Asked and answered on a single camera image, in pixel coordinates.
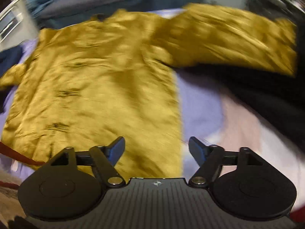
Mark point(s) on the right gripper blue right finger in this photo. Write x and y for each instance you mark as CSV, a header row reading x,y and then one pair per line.
x,y
209,159

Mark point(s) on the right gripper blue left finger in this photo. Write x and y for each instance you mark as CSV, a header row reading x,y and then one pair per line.
x,y
104,160

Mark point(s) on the gold satin jacket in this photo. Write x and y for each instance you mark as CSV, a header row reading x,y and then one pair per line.
x,y
208,34

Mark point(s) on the black quilted jacket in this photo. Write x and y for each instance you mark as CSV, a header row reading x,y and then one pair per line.
x,y
278,98

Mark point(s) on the navy blue folded garment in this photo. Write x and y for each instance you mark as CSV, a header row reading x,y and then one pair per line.
x,y
10,57

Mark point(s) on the grey blanket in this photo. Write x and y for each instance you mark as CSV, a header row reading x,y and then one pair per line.
x,y
95,2

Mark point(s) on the white machine with screen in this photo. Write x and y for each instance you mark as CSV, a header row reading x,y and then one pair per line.
x,y
17,24

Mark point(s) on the black wire rack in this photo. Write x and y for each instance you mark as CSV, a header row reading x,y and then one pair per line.
x,y
275,9

